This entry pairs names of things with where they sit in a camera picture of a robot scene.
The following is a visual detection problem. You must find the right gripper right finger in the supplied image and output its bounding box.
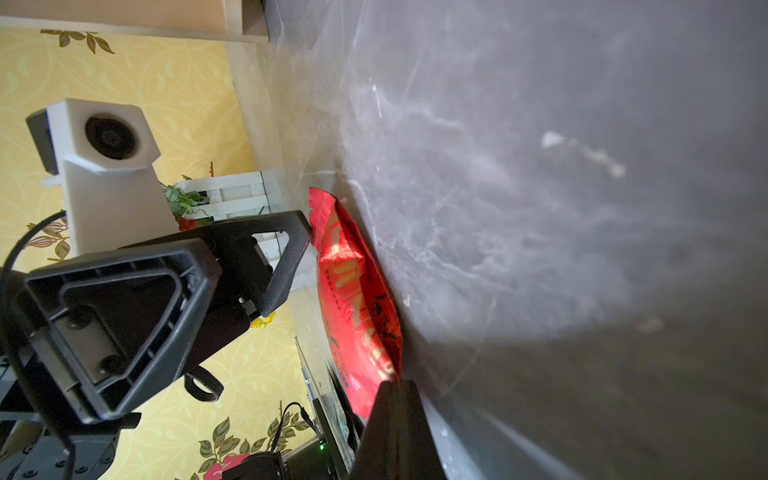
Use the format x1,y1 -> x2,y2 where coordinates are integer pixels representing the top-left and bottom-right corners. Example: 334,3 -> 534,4
348,380 -> 446,480

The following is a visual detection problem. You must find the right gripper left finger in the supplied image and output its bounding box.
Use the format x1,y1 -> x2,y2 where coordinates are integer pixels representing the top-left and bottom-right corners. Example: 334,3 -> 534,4
125,211 -> 311,372

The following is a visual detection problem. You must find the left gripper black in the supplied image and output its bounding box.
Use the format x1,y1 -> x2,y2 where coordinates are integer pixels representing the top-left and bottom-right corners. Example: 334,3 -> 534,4
1,239 -> 222,479

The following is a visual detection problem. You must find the red tea bag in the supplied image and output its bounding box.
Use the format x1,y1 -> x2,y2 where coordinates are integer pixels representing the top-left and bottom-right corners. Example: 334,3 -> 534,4
309,187 -> 403,419

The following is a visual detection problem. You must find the wooden two-tier shelf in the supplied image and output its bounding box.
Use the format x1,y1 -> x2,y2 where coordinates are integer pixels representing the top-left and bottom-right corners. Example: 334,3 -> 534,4
1,0 -> 270,43

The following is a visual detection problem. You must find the artificial flower bouquet in vase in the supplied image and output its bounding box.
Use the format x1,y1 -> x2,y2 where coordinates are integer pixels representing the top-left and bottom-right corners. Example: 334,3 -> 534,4
163,170 -> 319,295

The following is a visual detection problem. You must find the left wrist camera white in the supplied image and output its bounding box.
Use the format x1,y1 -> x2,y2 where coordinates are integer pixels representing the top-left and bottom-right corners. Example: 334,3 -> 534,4
26,99 -> 178,256

